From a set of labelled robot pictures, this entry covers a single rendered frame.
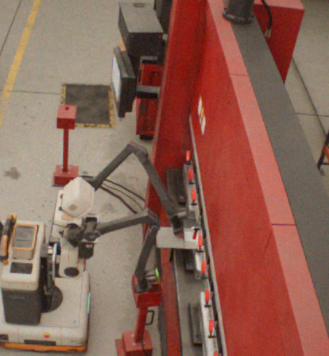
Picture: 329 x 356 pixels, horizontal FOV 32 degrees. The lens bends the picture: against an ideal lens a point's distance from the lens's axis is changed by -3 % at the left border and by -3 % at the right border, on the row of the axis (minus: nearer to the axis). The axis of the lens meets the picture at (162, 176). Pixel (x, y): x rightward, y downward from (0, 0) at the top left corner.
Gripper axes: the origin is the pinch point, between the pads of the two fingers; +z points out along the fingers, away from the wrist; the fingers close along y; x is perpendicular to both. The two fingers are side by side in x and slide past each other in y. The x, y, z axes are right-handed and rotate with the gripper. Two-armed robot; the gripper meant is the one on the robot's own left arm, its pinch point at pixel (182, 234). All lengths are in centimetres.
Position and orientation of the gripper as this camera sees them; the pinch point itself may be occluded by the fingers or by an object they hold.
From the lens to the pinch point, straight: 384.9
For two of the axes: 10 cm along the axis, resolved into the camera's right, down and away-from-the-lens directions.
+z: 3.6, 7.0, 6.1
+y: -0.4, -6.4, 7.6
